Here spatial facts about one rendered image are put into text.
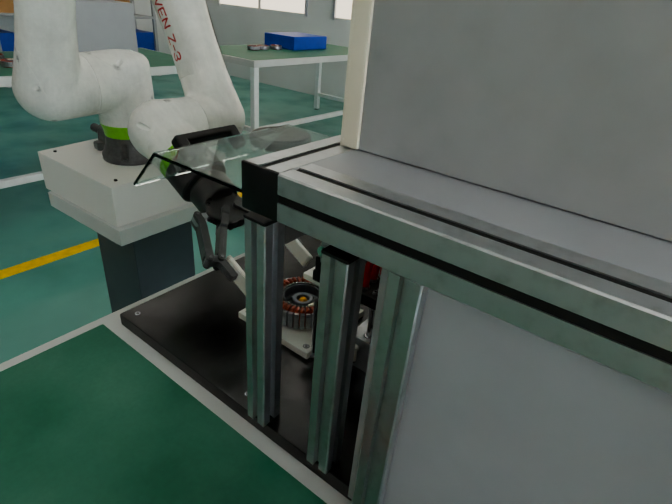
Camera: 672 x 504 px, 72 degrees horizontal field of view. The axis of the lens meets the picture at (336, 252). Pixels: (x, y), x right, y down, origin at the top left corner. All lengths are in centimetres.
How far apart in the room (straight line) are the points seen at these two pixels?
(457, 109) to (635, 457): 28
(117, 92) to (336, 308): 87
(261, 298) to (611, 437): 33
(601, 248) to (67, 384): 67
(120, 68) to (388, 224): 93
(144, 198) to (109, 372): 53
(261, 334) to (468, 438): 24
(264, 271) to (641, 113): 34
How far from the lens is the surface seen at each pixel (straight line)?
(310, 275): 70
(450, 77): 42
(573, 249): 35
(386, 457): 47
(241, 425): 66
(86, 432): 69
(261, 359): 55
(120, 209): 116
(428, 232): 32
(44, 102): 114
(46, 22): 107
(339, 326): 43
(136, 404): 71
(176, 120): 89
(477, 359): 37
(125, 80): 119
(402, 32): 44
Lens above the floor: 125
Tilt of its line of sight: 29 degrees down
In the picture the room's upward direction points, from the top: 5 degrees clockwise
